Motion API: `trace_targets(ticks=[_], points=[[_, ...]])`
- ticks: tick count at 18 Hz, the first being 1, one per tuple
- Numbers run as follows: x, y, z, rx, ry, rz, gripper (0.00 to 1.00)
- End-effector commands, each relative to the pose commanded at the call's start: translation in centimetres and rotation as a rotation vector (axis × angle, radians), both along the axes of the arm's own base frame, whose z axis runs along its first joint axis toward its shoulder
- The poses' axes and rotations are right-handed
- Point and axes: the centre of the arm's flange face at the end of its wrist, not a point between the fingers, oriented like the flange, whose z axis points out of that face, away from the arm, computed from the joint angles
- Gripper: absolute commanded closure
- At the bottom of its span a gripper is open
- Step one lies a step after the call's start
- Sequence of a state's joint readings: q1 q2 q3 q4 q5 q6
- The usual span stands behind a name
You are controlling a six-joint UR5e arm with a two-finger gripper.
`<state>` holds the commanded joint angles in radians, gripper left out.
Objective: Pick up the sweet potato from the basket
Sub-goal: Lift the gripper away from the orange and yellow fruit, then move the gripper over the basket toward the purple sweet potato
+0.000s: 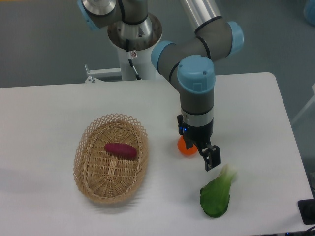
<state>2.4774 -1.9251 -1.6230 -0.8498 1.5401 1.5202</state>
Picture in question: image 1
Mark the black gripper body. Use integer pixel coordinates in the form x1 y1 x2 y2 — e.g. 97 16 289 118
177 115 214 150

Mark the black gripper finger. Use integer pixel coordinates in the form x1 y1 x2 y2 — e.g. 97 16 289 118
200 144 221 172
184 138 194 149

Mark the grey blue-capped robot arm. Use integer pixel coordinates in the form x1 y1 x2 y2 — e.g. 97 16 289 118
77 0 244 171

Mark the purple sweet potato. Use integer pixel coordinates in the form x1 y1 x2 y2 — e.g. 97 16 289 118
104 143 137 159

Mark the woven wicker oval basket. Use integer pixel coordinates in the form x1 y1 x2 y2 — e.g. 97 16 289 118
73 114 149 204

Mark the orange round fruit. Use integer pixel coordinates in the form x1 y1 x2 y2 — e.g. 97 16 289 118
177 136 198 156

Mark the green bok choy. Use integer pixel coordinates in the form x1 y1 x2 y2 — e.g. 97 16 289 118
199 164 237 218

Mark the black device at table edge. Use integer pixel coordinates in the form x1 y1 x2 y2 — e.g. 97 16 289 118
297 199 315 225

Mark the blue object top right corner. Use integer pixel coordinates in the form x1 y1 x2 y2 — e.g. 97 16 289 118
303 0 315 26

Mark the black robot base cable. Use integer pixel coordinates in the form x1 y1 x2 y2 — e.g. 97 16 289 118
125 39 142 81

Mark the white frame at right edge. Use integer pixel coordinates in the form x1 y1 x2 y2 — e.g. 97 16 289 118
291 84 315 125

